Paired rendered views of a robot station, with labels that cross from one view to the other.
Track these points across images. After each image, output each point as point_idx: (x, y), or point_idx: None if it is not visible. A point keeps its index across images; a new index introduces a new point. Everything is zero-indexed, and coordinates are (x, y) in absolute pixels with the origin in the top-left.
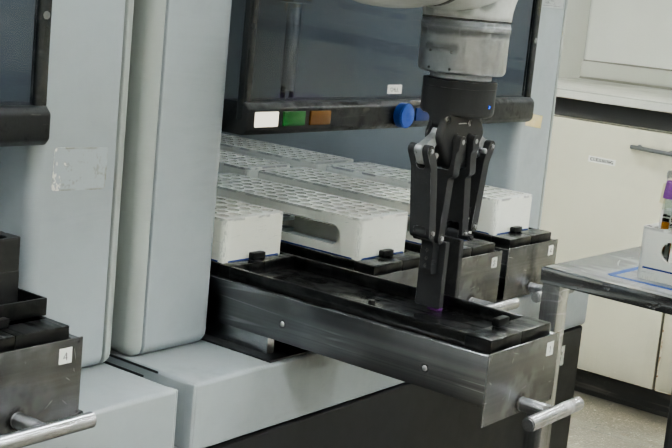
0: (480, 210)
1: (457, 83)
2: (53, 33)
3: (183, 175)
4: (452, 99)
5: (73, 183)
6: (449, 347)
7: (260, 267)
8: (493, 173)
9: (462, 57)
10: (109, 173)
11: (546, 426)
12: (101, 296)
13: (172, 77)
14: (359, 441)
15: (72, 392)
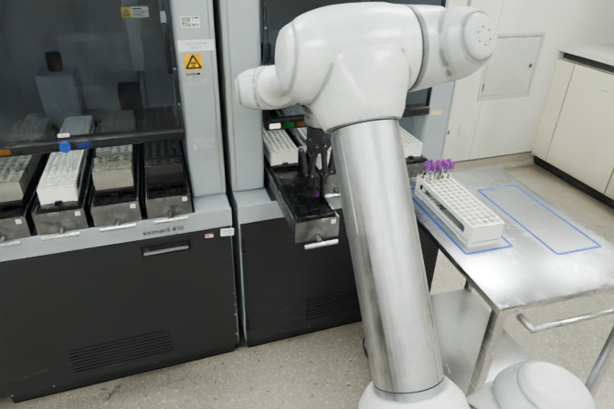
0: None
1: (311, 129)
2: (186, 107)
3: (246, 142)
4: (310, 133)
5: (202, 147)
6: (291, 216)
7: (284, 168)
8: (418, 131)
9: (310, 120)
10: (216, 143)
11: None
12: (218, 176)
13: (237, 114)
14: None
15: (189, 207)
